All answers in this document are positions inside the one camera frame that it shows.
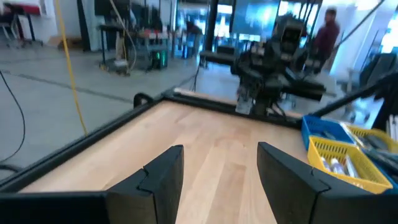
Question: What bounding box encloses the grey oval case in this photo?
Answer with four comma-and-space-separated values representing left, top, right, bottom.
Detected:
363, 135, 389, 150

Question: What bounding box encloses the black bundle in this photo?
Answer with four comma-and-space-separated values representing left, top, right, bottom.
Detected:
363, 149, 398, 175

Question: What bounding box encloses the large display screen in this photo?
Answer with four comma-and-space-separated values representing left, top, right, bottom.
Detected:
217, 0, 280, 41

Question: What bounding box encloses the dark navy sachet tube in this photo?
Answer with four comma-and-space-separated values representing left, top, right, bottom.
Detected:
313, 130, 336, 140

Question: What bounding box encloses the white toothpaste tube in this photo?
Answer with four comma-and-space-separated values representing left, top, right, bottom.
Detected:
343, 154, 360, 179
319, 156, 331, 172

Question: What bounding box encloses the black coiled floor cable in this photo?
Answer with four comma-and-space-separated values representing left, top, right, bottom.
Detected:
0, 71, 25, 162

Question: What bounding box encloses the person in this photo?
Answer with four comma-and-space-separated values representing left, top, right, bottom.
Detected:
312, 7, 341, 74

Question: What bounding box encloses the black workbench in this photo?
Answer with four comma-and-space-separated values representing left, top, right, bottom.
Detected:
98, 24, 175, 75

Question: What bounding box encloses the small white tube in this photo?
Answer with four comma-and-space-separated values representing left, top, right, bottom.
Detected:
330, 157, 345, 175

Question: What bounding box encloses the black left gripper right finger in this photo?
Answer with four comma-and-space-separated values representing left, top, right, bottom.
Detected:
257, 142, 374, 224

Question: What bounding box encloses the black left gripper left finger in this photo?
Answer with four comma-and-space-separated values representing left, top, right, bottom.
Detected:
107, 144, 184, 224

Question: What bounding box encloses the yellow power cable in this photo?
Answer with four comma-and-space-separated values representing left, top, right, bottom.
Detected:
55, 0, 89, 137

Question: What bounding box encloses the yellow perforated plastic basket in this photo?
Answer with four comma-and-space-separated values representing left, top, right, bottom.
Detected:
346, 125, 398, 153
307, 136, 393, 194

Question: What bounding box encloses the black desk beam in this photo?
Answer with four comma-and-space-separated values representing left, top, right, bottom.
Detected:
310, 71, 398, 119

